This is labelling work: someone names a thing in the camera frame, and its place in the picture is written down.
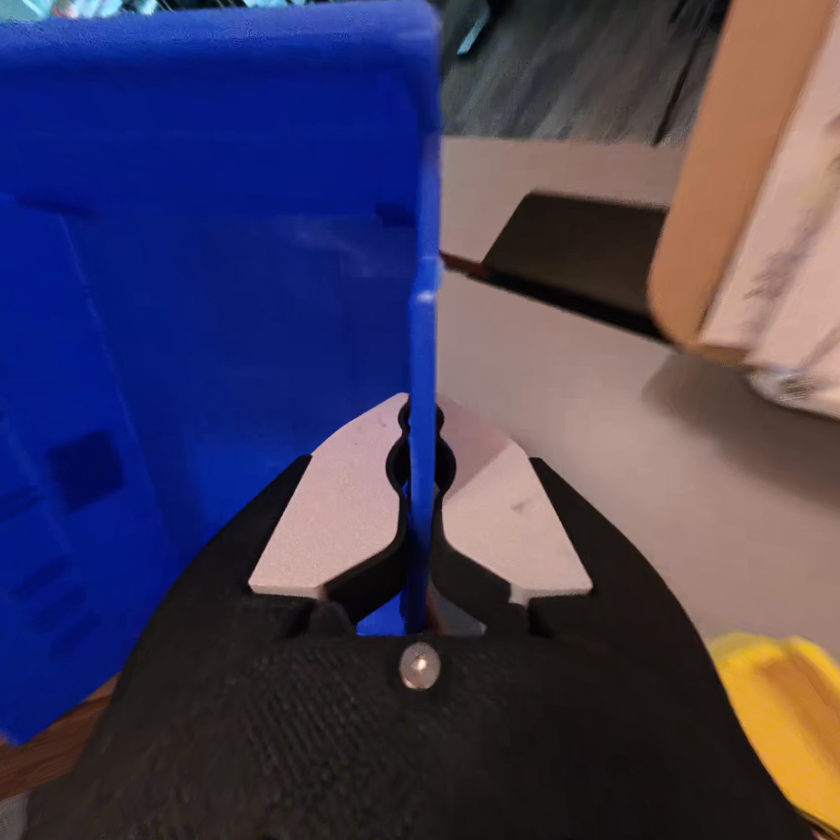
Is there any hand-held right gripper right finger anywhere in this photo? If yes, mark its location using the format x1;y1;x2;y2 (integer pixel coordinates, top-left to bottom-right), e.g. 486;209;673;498
430;392;595;622

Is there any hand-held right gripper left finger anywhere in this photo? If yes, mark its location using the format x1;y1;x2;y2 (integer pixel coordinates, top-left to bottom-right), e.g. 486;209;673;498
248;392;412;622

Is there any blue plastic bin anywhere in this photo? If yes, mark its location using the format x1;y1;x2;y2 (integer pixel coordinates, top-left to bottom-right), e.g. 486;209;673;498
0;0;445;746

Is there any large yellow plastic bin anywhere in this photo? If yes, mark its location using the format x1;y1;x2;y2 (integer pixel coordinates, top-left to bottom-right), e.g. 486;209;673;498
709;631;840;834

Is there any grey desk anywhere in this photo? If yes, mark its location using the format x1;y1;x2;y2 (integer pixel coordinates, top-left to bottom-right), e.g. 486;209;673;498
433;134;840;664

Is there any wooden document stand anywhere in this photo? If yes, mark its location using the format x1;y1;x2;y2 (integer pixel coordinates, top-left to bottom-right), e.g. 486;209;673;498
646;0;840;368

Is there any black desk cable cover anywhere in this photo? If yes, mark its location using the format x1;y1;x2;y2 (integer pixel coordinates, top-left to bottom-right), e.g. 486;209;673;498
482;192;677;342

